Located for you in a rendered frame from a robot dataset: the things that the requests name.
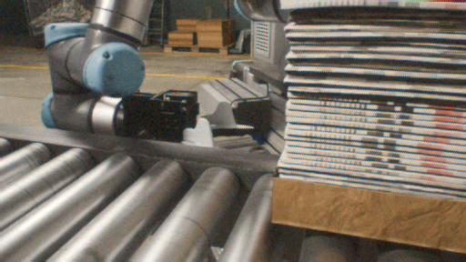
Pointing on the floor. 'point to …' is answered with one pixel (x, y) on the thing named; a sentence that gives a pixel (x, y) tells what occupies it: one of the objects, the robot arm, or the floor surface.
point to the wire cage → (69, 14)
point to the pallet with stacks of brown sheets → (202, 35)
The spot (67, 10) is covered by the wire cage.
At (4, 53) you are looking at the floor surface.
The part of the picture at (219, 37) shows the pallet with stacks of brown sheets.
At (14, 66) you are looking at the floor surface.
